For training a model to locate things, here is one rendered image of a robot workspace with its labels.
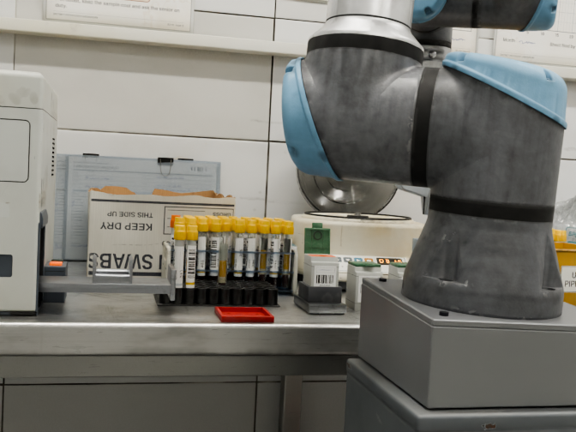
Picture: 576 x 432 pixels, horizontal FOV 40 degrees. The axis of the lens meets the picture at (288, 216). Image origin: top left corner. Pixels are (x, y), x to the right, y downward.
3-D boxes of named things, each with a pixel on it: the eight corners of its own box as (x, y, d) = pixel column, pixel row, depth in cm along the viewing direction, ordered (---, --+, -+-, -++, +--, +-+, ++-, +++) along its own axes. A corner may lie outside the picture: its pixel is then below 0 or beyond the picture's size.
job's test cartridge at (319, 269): (309, 302, 110) (312, 256, 109) (302, 296, 114) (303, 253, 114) (337, 302, 111) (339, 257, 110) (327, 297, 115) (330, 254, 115)
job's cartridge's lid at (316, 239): (305, 222, 114) (304, 222, 115) (304, 254, 114) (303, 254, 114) (331, 223, 115) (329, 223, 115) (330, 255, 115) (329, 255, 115)
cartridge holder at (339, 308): (309, 315, 107) (309, 288, 107) (293, 303, 116) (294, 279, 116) (345, 315, 109) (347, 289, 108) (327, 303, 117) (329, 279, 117)
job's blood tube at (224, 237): (217, 299, 114) (220, 231, 114) (216, 297, 115) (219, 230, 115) (226, 299, 114) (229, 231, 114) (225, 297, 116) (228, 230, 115)
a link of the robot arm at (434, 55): (443, 54, 125) (459, 45, 117) (441, 83, 125) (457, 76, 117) (397, 51, 124) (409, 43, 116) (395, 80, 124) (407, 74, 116)
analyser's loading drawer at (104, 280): (8, 298, 97) (9, 256, 96) (15, 290, 103) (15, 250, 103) (175, 300, 101) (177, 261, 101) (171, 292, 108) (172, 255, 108)
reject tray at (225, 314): (221, 322, 99) (221, 315, 99) (214, 312, 105) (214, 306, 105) (273, 322, 100) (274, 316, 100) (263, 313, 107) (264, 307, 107)
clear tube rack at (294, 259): (165, 294, 118) (167, 247, 118) (160, 285, 128) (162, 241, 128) (297, 296, 123) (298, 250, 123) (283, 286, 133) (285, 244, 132)
